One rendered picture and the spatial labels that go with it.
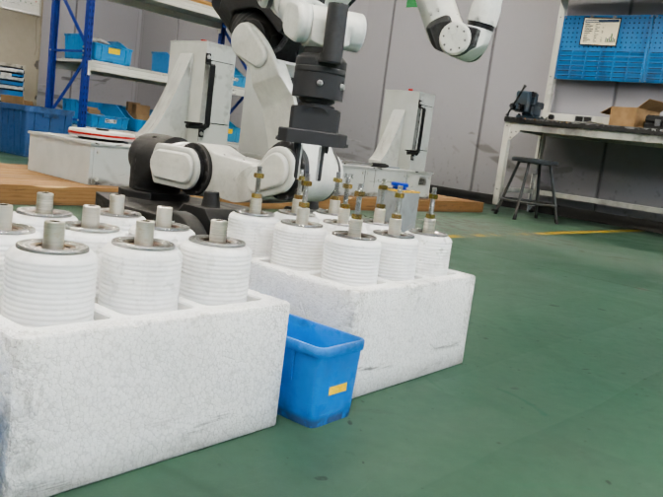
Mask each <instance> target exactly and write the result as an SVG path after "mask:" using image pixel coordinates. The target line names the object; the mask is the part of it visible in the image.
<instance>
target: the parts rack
mask: <svg viewBox="0 0 663 497"><path fill-rule="evenodd" d="M63 1H64V3H65V5H66V7H67V10H68V12H69V14H70V16H71V18H72V20H73V22H74V24H75V26H76V29H77V31H78V33H79V35H80V37H81V39H82V41H83V49H57V39H58V25H59V10H60V0H52V3H51V18H50V33H49V48H48V62H47V77H46V92H45V107H49V108H56V106H57V105H58V104H59V102H60V101H61V99H62V98H63V96H64V95H65V93H66V92H67V90H68V89H69V87H70V86H71V84H72V83H73V81H74V80H75V78H76V76H77V75H78V73H79V72H81V83H80V96H79V109H78V118H73V119H72V120H75V121H78V122H77V125H76V124H72V127H83V128H92V129H96V128H97V127H89V126H86V119H87V106H88V93H89V80H90V75H91V74H94V75H100V76H106V77H112V78H117V79H123V80H129V81H135V82H141V83H147V84H153V85H159V86H164V87H166V85H167V83H168V74H166V73H161V72H156V71H150V70H145V69H139V68H134V67H128V66H123V65H117V64H112V63H107V62H102V61H97V60H91V54H92V40H93V27H94V15H95V2H96V0H87V2H86V16H85V29H84V34H83V33H82V31H81V29H80V27H79V25H78V23H77V21H76V19H75V17H74V14H73V12H72V10H71V8H70V6H69V4H68V2H67V0H63ZM108 1H111V2H114V3H118V4H122V5H126V6H130V7H134V8H138V9H142V10H146V11H149V12H153V13H157V14H161V15H165V16H169V17H173V18H177V19H181V20H185V21H188V22H192V23H196V24H200V25H204V26H207V27H211V28H215V29H218V34H219V36H218V43H219V44H223V45H224V43H225V36H226V37H227V39H228V40H229V42H230V43H231V39H230V37H229V35H228V33H227V32H226V28H227V27H226V26H225V25H224V23H223V22H222V20H221V19H220V17H219V16H218V14H217V13H216V12H215V10H214V9H213V7H210V6H207V5H203V4H199V3H196V2H192V1H189V0H108ZM57 51H63V52H83V54H82V55H83V56H82V59H69V58H56V53H57ZM71 63H72V64H71ZM55 68H58V69H64V70H70V71H76V72H75V73H74V75H73V77H72V78H71V80H70V81H69V83H68V84H67V86H66V87H65V89H64V90H63V92H62V93H61V95H60V96H59V98H58V99H57V101H56V102H55V104H53V97H54V82H55ZM244 93H245V88H241V87H236V86H233V91H232V95H236V96H241V98H240V99H239V100H238V101H237V103H236V104H235V105H234V106H233V107H232V108H231V109H230V114H231V113H232V112H233V110H234V109H235V108H236V107H237V106H238V105H239V103H240V102H241V101H242V100H243V99H244ZM110 131H116V132H123V133H130V134H136V133H137V132H134V131H128V130H126V131H124V130H115V129H110ZM231 144H232V145H231ZM227 146H232V147H234V148H236V149H237V150H238V149H239V143H236V142H227Z"/></svg>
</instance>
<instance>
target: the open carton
mask: <svg viewBox="0 0 663 497"><path fill-rule="evenodd" d="M661 111H663V102H659V101H655V100H651V99H649V100H647V101H646V102H645V103H643V104H642V105H640V106H639V107H625V106H610V107H609V108H607V109H605V110H603V111H601V113H605V114H609V115H610V119H609V124H608V125H619V126H631V127H642V128H643V126H644V123H645V122H646V121H645V118H646V116H647V115H660V112H661Z"/></svg>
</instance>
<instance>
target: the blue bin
mask: <svg viewBox="0 0 663 497"><path fill-rule="evenodd" d="M364 343H365V340H364V338H362V337H360V336H357V335H354V334H351V333H348V332H345V331H342V330H339V329H336V328H333V327H330V326H327V325H324V324H321V323H318V322H315V321H312V320H309V319H304V318H301V317H298V316H295V315H292V314H289V318H288V325H287V333H286V341H285V350H284V358H283V366H282V374H281V383H280V391H279V399H278V406H277V414H279V415H281V416H283V417H285V418H287V419H290V420H292V421H294V422H296V423H298V424H301V425H303V426H305V427H308V428H317V427H320V426H323V425H326V424H329V423H331V422H334V421H336V420H339V419H341V418H344V417H347V416H348V414H349V409H350V404H351V400H352V394H353V389H354V384H355V378H356V373H357V368H358V362H359V357H360V352H361V351H362V350H363V349H364Z"/></svg>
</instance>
